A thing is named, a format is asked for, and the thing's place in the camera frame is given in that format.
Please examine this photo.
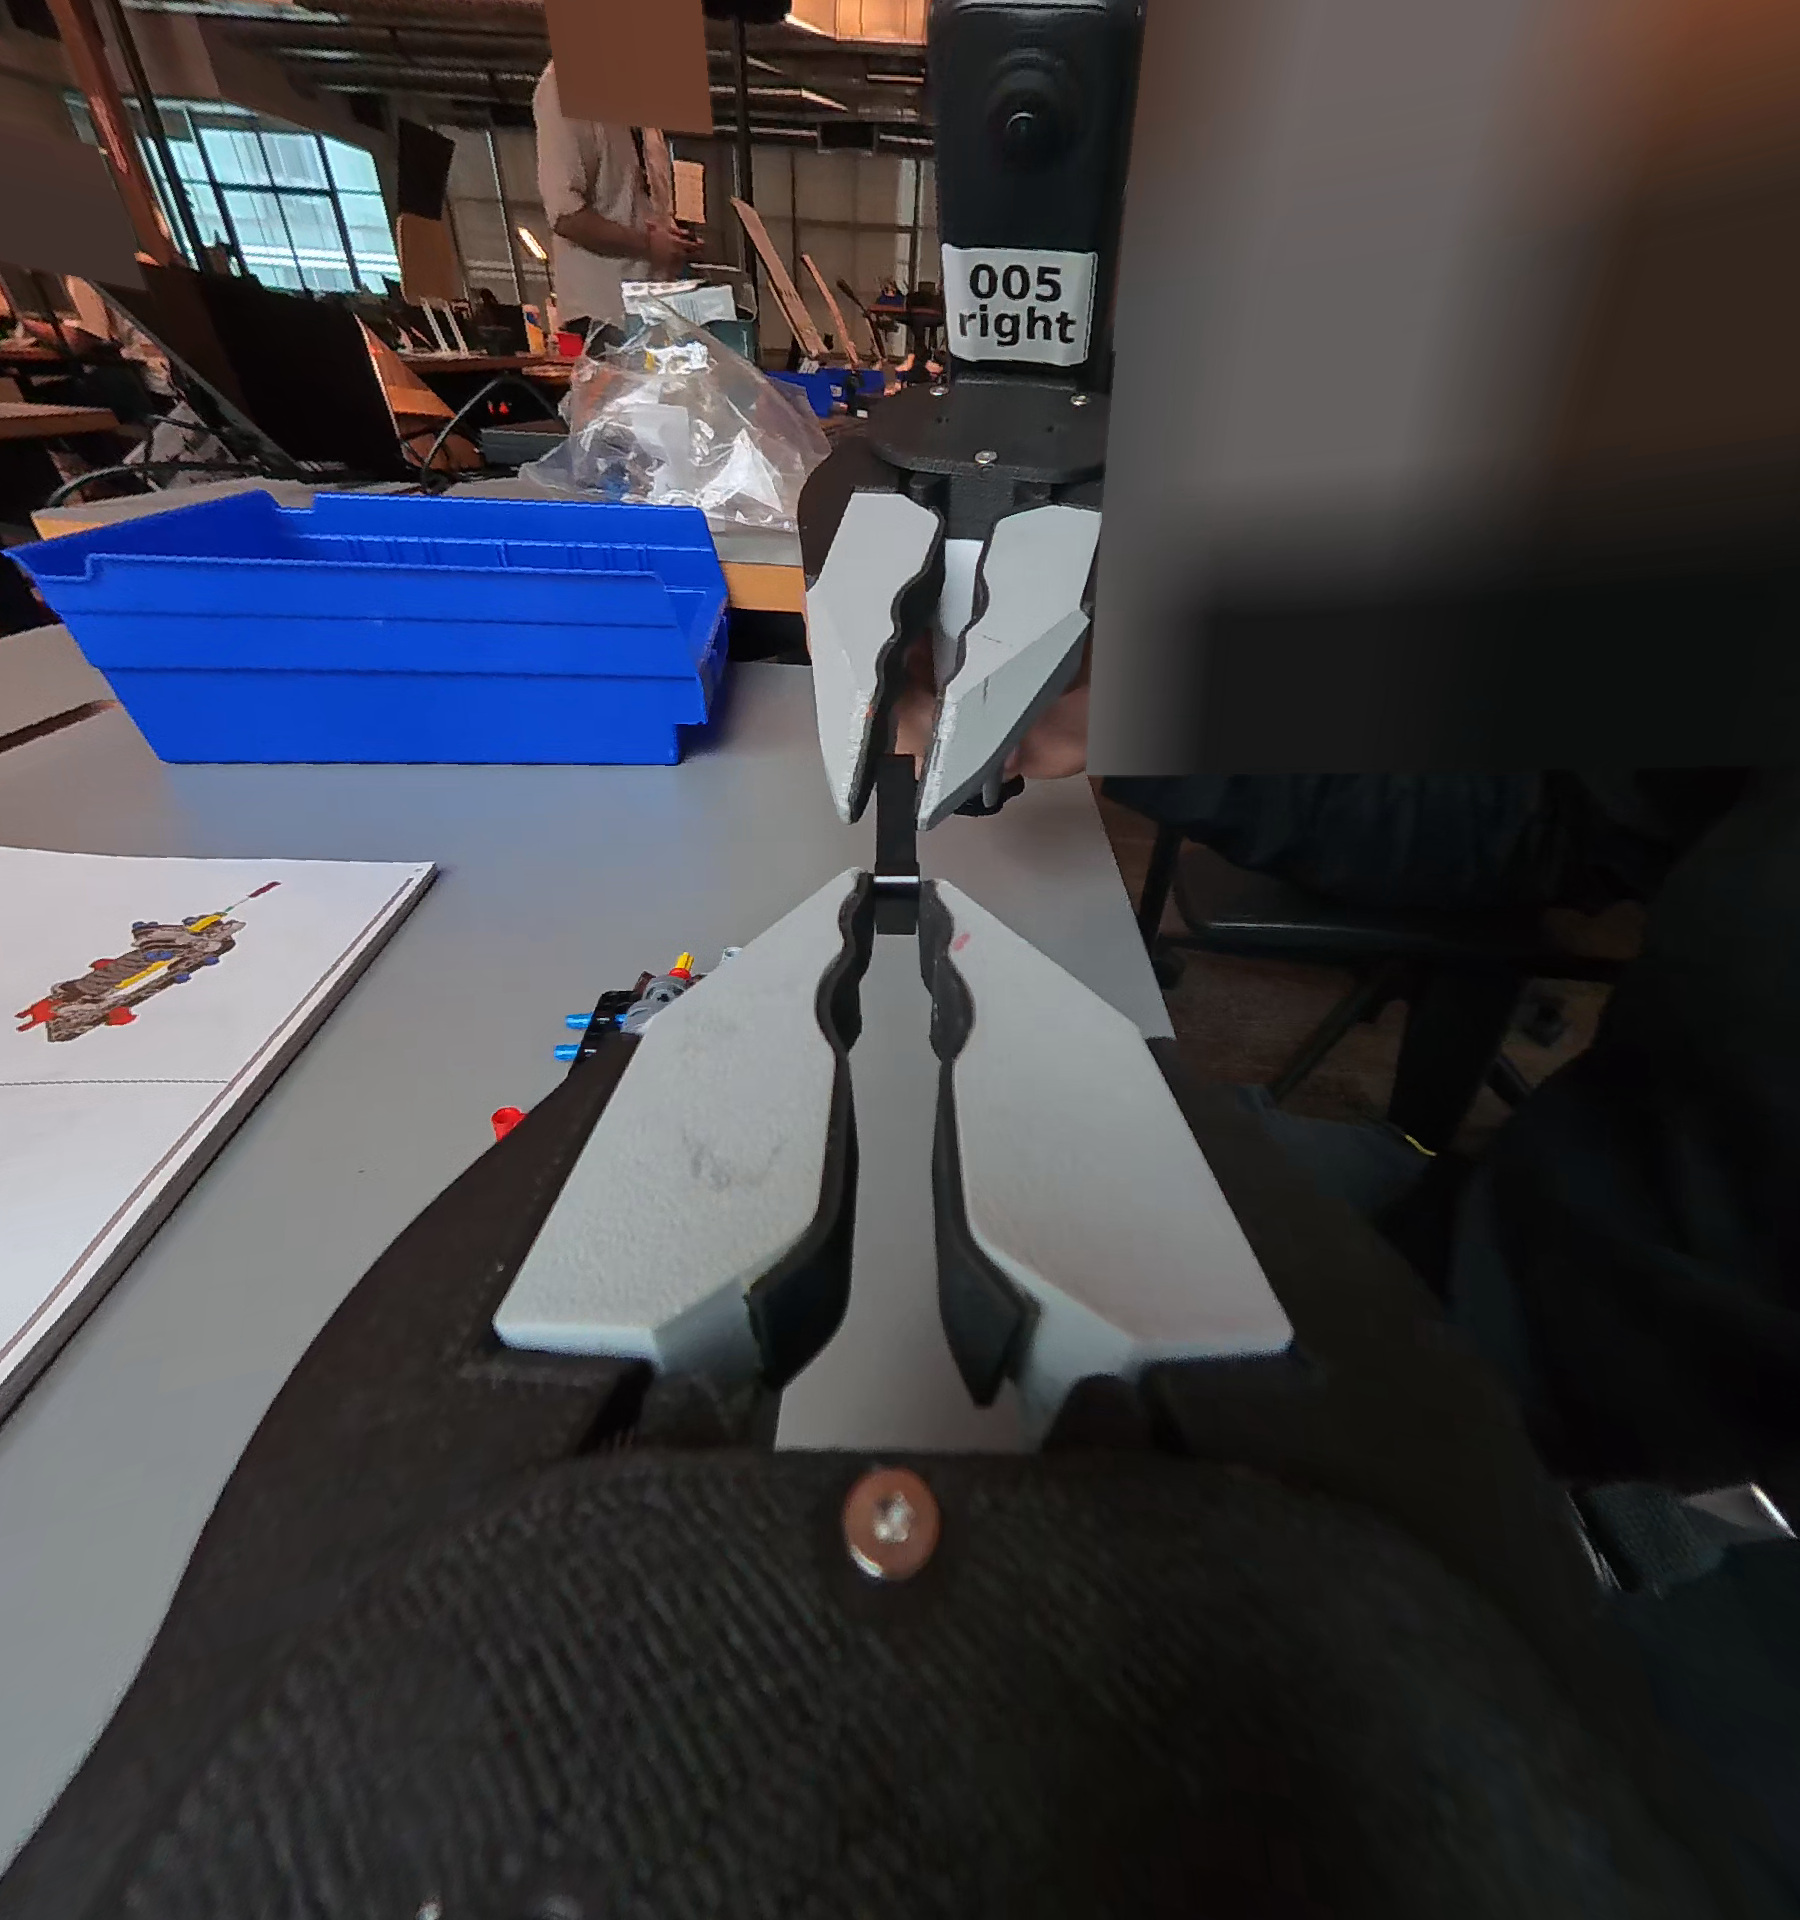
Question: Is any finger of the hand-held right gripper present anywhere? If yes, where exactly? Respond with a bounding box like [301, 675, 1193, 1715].
[805, 491, 946, 824]
[913, 508, 1101, 832]

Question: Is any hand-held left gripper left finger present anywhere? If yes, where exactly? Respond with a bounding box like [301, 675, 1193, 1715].
[491, 869, 885, 1387]

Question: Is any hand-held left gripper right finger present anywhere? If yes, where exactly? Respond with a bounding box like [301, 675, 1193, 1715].
[914, 877, 1295, 1409]

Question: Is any lego engine frame assembly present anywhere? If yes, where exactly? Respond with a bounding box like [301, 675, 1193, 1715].
[485, 941, 743, 1144]

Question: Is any lego instruction booklet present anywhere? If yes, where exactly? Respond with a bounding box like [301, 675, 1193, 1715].
[0, 844, 439, 1494]

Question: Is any person's right hand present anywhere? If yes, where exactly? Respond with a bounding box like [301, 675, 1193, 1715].
[990, 660, 1098, 791]

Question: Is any clear plastic parts bag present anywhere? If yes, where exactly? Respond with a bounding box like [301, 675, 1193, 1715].
[521, 306, 836, 529]

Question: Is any black office chair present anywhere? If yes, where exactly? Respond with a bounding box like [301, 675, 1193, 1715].
[1130, 777, 1623, 1156]

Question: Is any cluttered background workbench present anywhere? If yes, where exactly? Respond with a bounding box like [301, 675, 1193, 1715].
[391, 286, 939, 459]

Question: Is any blue plastic storage bin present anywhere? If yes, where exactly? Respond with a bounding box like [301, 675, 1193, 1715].
[5, 485, 732, 768]

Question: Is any dark upright panel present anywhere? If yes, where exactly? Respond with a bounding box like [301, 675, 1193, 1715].
[89, 261, 460, 485]

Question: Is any large paned window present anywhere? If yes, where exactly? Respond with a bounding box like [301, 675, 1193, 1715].
[67, 97, 400, 295]

